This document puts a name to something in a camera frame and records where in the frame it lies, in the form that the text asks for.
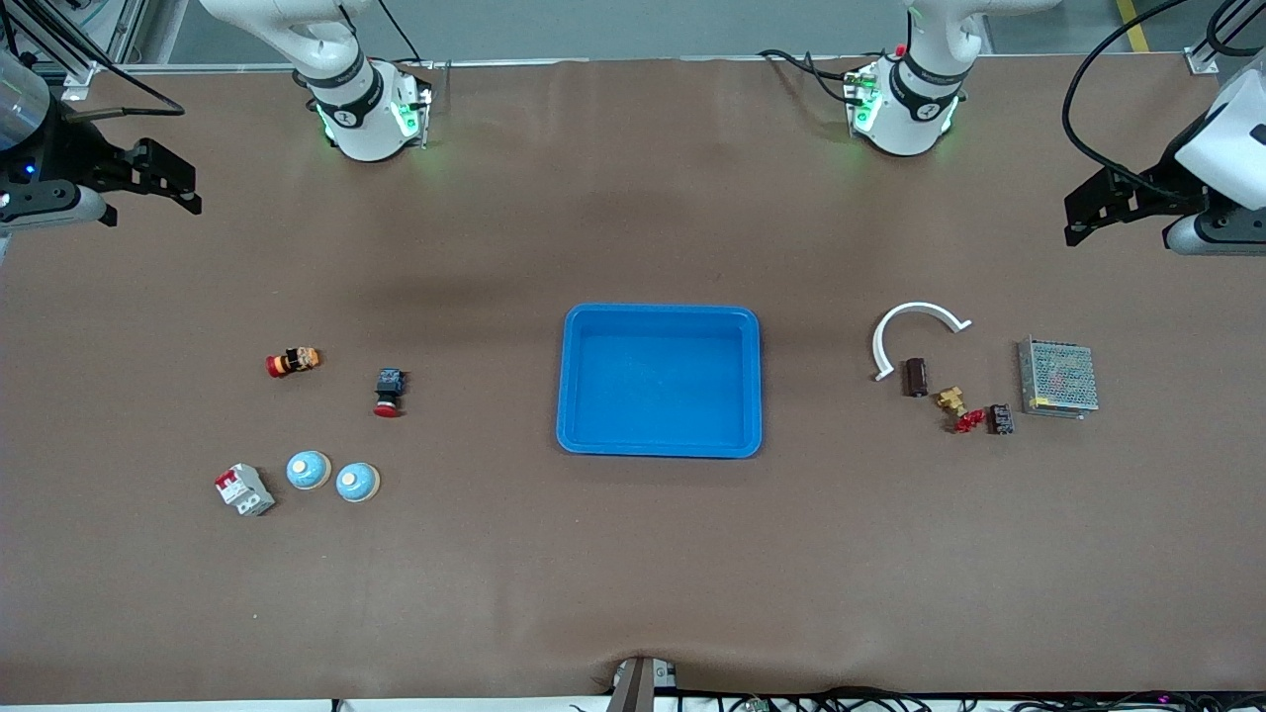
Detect blue call bell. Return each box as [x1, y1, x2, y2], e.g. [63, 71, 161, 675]
[286, 450, 332, 491]
[335, 462, 381, 503]

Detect blue plastic tray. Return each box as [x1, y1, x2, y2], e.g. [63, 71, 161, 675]
[556, 303, 764, 460]

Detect metal mesh power supply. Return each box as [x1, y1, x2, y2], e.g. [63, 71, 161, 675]
[1017, 336, 1101, 420]

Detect white curved plastic piece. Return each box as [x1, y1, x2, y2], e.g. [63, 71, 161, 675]
[871, 302, 973, 383]

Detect red orange push button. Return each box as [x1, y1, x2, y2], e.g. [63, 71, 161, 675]
[265, 346, 322, 380]

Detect white red circuit breaker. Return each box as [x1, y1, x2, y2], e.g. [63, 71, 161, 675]
[215, 463, 276, 517]

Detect aluminium frame profile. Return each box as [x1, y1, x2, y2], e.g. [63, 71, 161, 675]
[0, 0, 149, 100]
[1185, 0, 1266, 75]

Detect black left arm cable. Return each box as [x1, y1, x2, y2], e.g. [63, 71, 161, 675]
[1061, 0, 1266, 191]

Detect brass valve red handle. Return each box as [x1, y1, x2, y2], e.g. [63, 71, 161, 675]
[937, 386, 987, 434]

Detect black right base cable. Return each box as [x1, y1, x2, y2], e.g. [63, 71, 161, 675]
[374, 0, 424, 65]

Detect black left base cables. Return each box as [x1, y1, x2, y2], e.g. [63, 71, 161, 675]
[757, 47, 871, 105]

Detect black cable bundle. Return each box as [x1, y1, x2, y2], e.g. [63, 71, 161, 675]
[673, 685, 1266, 712]

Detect grey metal table bracket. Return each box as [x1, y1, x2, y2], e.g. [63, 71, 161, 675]
[606, 656, 679, 712]

